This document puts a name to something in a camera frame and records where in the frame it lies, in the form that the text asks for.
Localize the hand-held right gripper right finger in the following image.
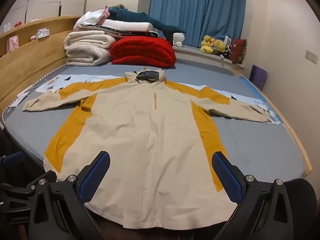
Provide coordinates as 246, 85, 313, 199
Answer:
211, 151, 294, 240

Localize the tissue pack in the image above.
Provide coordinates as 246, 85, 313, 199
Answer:
35, 28, 50, 39

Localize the wall switch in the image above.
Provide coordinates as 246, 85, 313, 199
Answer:
305, 50, 318, 64

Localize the light blue printed cloth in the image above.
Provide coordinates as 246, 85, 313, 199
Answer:
15, 74, 283, 125

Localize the bed with grey sheet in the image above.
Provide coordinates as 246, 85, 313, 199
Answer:
0, 55, 313, 188

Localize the white cloth scrap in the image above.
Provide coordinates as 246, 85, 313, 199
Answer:
5, 79, 48, 113

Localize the yellow plush toy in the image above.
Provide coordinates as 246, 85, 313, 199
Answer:
201, 35, 217, 54
211, 39, 227, 55

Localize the white window sill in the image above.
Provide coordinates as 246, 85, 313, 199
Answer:
174, 44, 244, 68

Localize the white folded duvet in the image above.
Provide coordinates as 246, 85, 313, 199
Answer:
100, 19, 159, 39

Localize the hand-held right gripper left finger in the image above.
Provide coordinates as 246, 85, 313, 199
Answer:
27, 151, 111, 240

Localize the dark red bag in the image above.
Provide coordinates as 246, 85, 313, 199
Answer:
229, 38, 247, 64

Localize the wooden headboard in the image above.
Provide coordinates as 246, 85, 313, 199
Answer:
0, 16, 82, 120

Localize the blue curtain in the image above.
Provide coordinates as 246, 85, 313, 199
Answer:
149, 0, 247, 48

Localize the pink paper bag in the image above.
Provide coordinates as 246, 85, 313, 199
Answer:
7, 35, 20, 52

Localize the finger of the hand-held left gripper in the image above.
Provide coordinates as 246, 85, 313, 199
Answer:
25, 170, 57, 193
1, 152, 26, 172

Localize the black white striped toy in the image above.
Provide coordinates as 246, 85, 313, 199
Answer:
220, 44, 232, 59

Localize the cream and yellow jacket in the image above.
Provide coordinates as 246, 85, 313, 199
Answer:
22, 67, 272, 230

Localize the white and pink cloth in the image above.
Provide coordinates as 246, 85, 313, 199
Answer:
73, 6, 112, 32

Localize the white plush toy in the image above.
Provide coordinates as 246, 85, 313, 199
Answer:
172, 32, 185, 48

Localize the red quilt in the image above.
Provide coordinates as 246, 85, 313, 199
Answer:
110, 37, 177, 68

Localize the white fluffy blanket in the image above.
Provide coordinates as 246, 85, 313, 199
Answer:
64, 30, 117, 67

